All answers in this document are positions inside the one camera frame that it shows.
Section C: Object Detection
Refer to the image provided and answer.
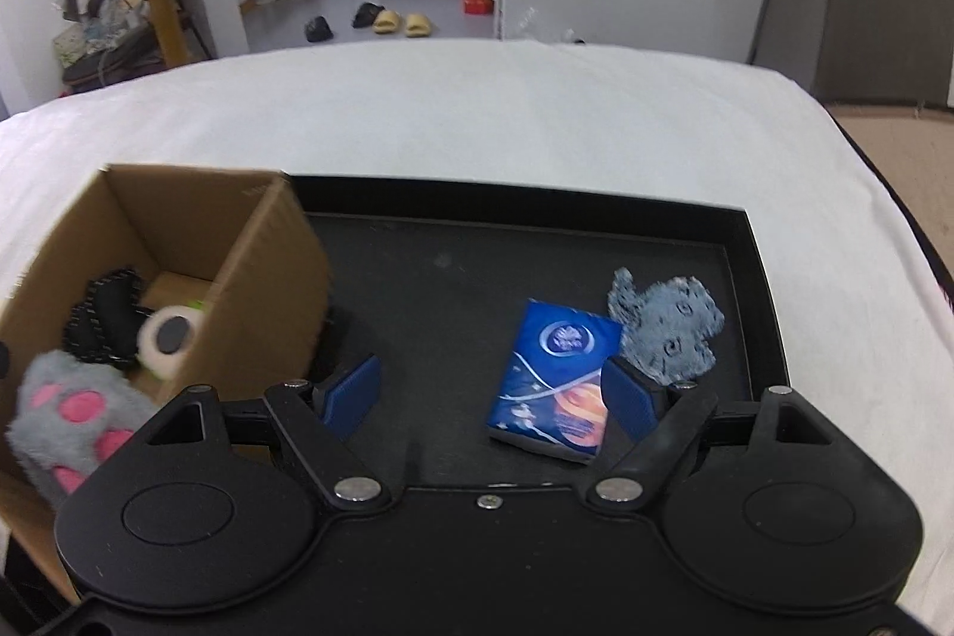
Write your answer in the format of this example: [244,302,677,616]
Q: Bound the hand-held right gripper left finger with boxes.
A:
[145,353,392,509]

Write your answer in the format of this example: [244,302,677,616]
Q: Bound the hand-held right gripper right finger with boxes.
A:
[586,356,815,507]

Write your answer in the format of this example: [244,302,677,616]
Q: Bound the small grey fuzzy plush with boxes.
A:
[607,267,727,387]

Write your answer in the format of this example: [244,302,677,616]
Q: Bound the blue tissue pack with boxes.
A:
[487,298,623,466]

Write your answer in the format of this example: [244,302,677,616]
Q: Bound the black tray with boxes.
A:
[287,174,791,488]

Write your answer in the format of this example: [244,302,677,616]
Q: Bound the brown cardboard box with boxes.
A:
[0,163,333,607]

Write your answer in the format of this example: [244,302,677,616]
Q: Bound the white tape roll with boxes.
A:
[136,304,207,381]

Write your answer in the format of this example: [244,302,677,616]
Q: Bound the black fabric item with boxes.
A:
[63,267,150,373]

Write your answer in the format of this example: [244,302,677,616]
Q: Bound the grey plush paw with pink pads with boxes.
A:
[7,349,161,509]

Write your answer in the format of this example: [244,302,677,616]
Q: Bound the brown framed board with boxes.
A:
[823,100,954,309]

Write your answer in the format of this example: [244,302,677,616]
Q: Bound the clear plastic bag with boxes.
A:
[514,6,568,45]

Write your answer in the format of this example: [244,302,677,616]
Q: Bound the pile of bags and clutter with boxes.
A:
[51,0,202,95]

